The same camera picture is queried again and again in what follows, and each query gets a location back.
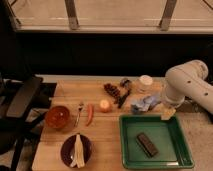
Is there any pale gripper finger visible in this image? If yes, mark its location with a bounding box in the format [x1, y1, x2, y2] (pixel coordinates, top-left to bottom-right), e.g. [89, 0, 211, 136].
[161, 108, 176, 120]

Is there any peeled pale banana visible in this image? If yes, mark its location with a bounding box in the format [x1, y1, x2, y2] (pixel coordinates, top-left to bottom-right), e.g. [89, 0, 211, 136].
[70, 134, 85, 168]

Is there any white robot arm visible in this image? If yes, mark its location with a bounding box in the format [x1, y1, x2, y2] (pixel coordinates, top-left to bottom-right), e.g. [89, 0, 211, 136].
[161, 60, 213, 121]

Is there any red bowl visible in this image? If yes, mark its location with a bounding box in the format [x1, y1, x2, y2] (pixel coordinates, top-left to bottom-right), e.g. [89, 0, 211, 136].
[45, 106, 70, 129]

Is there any blue crumpled cloth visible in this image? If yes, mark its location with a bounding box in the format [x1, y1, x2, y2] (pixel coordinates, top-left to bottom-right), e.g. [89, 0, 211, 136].
[131, 95, 161, 114]

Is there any green plastic tray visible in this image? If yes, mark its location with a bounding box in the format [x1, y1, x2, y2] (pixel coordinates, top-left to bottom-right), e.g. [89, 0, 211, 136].
[119, 115, 194, 170]

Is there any dark rectangular block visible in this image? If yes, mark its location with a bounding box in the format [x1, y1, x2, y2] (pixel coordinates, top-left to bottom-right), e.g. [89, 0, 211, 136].
[136, 133, 158, 157]

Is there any dark grape bunch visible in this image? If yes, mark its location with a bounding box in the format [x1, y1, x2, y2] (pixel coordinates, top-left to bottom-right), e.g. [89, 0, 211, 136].
[104, 83, 120, 99]

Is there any black office chair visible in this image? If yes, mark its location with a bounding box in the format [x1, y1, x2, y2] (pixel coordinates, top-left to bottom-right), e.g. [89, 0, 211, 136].
[0, 76, 56, 171]

